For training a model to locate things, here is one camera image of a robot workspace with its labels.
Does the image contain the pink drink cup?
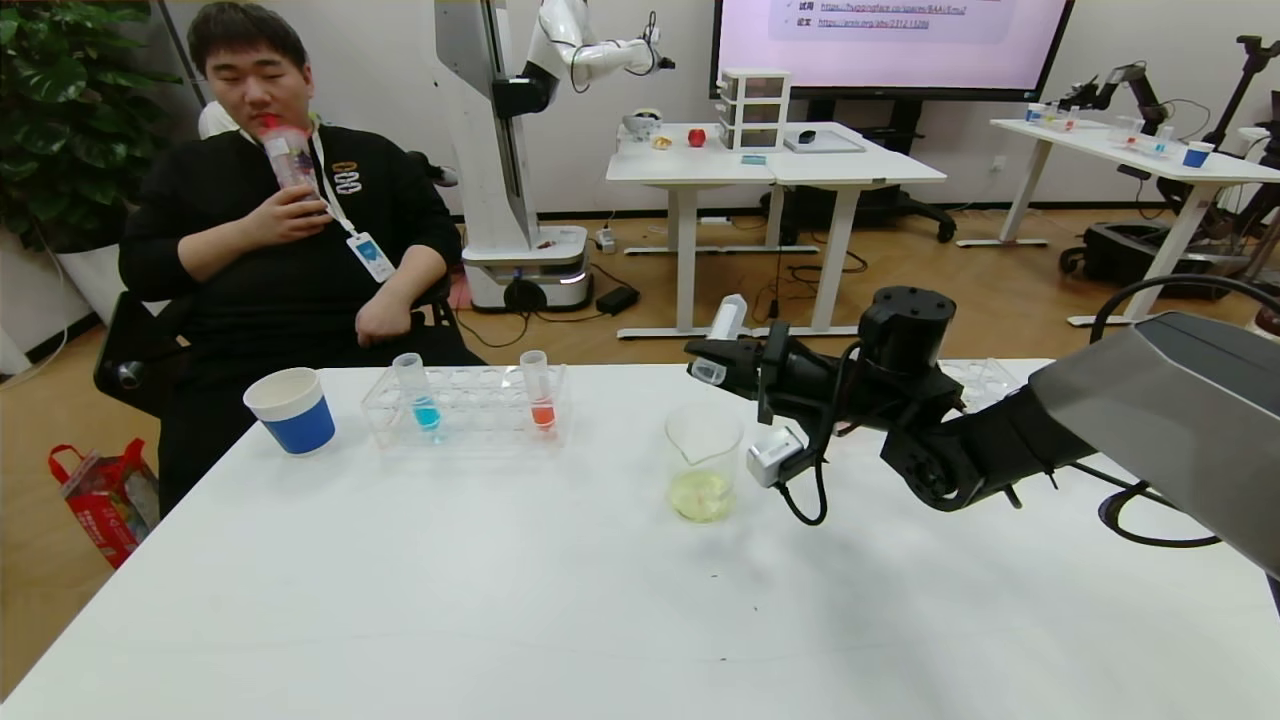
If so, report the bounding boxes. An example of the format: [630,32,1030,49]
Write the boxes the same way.
[258,115,319,191]

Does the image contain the green potted plant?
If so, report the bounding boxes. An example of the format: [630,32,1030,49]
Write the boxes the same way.
[0,0,181,251]

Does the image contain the long white desk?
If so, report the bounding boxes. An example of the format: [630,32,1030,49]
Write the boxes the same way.
[955,118,1280,327]

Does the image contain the orange pigment test tube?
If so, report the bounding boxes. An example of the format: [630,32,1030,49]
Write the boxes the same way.
[519,350,557,433]

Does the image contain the man in black shirt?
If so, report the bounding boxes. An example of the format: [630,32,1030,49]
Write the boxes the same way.
[118,0,486,516]

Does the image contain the black tripod stand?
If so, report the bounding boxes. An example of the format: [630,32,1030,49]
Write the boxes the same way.
[1200,35,1280,291]

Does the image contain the white lanyard id badge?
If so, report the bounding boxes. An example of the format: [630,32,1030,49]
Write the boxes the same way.
[312,130,399,284]

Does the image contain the black screen stand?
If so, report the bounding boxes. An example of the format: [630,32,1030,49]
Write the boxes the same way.
[760,100,958,246]

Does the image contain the white wheeled robot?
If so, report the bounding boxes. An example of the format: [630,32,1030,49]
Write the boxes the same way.
[435,0,676,316]

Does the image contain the large display screen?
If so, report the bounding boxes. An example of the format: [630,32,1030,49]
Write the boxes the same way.
[710,0,1076,104]

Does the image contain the red shopping bag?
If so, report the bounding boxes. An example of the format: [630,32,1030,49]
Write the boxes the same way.
[48,440,161,571]

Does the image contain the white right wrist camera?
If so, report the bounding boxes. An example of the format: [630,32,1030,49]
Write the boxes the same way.
[746,425,807,489]

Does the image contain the grey flat tray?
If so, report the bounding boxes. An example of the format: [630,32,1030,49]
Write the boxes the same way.
[783,132,867,157]

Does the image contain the white drawer organizer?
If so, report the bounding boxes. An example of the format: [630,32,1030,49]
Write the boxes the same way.
[718,70,791,154]

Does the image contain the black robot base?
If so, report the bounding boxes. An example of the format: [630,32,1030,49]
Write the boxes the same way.
[1060,220,1256,301]

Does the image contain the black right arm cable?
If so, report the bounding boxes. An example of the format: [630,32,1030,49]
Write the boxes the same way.
[1088,273,1280,550]

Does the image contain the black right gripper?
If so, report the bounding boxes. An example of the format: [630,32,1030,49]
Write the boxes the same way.
[684,320,843,425]

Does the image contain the white plant pot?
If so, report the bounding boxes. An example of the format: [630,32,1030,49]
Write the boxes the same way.
[55,245,181,323]

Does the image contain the white standing desk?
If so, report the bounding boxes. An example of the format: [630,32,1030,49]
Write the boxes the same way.
[765,123,946,341]
[606,125,776,343]

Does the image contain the blue pigment test tube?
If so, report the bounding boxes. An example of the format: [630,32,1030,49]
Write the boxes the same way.
[393,353,444,443]

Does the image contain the black floor cables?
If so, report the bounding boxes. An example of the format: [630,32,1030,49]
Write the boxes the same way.
[750,248,871,326]

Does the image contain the black office chair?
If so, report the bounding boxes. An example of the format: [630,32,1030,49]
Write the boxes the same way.
[95,288,471,421]

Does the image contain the yellow pigment test tube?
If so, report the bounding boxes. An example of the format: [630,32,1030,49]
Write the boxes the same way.
[690,294,750,387]

